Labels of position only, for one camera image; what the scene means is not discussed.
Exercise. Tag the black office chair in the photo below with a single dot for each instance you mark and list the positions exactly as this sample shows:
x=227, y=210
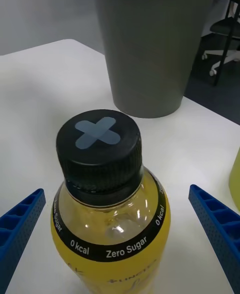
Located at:
x=223, y=27

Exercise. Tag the grey waste bin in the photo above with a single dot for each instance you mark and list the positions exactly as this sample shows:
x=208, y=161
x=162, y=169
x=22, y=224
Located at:
x=150, y=49

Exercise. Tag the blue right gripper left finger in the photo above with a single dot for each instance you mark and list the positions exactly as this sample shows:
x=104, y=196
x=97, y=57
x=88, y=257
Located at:
x=17, y=229

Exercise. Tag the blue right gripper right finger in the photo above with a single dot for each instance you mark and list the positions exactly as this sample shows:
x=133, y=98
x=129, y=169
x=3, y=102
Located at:
x=220, y=224

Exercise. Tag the yellow bottle with black cap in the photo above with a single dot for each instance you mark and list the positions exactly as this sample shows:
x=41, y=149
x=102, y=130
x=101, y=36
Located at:
x=100, y=154

